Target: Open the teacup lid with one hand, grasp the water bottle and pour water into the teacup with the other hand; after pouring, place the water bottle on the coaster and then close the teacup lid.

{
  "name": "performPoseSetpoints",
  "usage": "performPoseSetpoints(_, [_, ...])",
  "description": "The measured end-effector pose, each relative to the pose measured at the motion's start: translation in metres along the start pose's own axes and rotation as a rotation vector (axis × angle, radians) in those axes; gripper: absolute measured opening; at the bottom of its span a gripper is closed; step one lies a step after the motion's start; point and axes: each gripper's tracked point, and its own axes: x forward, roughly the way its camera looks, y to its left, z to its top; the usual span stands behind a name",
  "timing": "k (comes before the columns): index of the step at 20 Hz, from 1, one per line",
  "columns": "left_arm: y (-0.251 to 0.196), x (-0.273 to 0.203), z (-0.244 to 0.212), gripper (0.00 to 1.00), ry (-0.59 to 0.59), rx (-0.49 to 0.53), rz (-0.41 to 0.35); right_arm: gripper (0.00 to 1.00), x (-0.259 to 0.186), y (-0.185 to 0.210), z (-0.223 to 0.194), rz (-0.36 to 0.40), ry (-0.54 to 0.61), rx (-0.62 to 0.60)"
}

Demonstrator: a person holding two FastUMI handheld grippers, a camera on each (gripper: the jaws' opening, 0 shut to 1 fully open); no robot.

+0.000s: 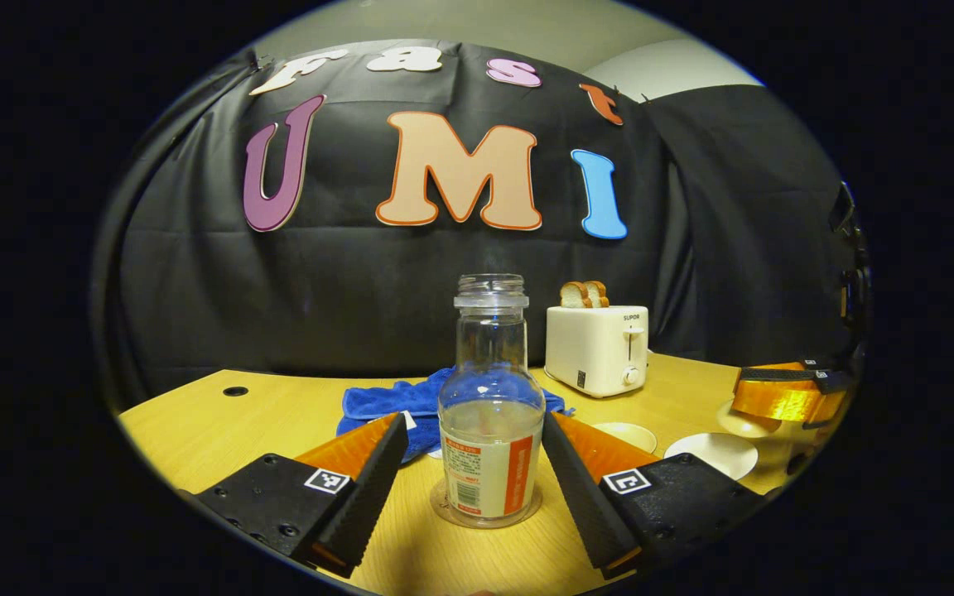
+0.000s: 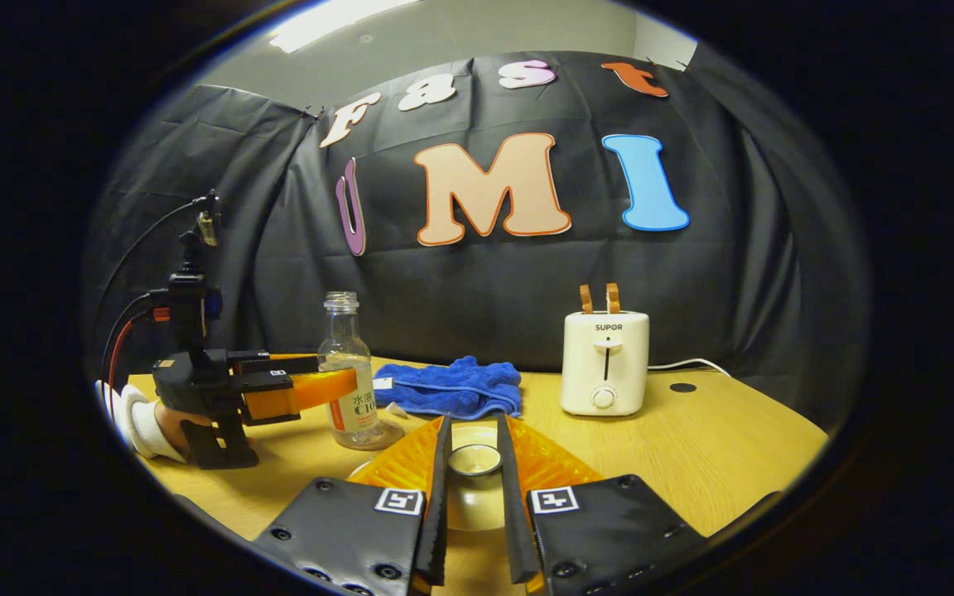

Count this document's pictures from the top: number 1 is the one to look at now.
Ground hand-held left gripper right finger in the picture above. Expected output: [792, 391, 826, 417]
[542, 411, 768, 580]

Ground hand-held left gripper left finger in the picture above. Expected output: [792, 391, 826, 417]
[195, 411, 410, 579]

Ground cream teacup lid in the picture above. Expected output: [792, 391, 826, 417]
[715, 397, 783, 438]

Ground round wooden coaster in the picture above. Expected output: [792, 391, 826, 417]
[430, 476, 544, 529]

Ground cream ceramic teacup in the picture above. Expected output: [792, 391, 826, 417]
[663, 431, 759, 481]

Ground clear water bottle orange label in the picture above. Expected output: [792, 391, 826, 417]
[437, 273, 547, 529]

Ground cream ceramic saucer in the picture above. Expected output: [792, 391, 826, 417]
[591, 421, 658, 454]

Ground blue towel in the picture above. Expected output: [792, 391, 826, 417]
[336, 367, 575, 463]

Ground cream toaster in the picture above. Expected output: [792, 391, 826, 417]
[544, 305, 650, 399]

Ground black backdrop cloth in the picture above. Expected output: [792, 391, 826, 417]
[100, 39, 867, 406]

